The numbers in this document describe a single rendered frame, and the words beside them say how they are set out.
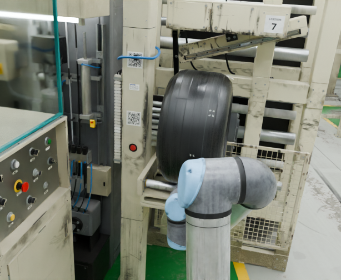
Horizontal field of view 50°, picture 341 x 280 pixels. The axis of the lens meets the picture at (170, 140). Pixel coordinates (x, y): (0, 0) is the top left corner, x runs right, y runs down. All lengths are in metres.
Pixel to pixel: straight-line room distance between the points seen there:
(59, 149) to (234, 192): 1.10
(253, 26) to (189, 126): 0.63
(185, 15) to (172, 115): 0.58
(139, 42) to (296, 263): 2.03
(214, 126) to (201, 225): 0.76
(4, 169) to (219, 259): 0.88
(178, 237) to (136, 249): 0.84
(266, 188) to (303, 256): 2.21
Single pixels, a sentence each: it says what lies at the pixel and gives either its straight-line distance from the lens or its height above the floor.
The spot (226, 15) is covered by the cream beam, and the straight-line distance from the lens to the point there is 1.92.
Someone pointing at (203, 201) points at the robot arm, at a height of 1.38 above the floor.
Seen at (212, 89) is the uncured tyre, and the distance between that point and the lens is 1.64.
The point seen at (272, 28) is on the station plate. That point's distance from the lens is 1.92.
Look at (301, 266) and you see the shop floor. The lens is 3.01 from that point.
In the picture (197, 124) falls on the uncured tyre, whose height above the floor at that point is 1.30.
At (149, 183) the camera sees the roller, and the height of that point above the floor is 0.91.
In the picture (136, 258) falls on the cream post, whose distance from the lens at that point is 2.27.
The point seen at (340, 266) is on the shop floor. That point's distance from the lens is 3.14.
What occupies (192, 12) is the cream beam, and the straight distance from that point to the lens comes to 1.94.
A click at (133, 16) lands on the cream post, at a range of 1.74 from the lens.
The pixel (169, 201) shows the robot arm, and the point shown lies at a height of 1.11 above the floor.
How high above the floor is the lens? 1.83
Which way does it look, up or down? 22 degrees down
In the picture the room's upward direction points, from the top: 4 degrees clockwise
